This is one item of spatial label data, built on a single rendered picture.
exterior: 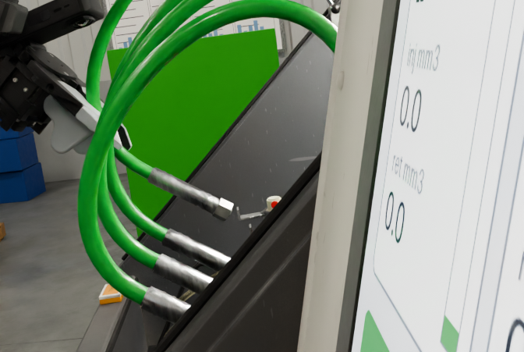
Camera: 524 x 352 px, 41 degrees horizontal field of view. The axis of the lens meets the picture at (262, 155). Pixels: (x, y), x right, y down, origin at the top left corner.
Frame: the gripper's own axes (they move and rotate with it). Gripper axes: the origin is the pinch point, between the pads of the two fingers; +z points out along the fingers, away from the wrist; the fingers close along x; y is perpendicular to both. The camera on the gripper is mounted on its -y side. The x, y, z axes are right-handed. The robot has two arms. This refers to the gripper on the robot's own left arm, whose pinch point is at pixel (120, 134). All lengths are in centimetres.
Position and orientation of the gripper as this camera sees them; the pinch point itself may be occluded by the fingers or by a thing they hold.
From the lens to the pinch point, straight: 75.5
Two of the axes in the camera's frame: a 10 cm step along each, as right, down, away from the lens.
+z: 7.4, 6.5, -1.6
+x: -1.9, -0.2, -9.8
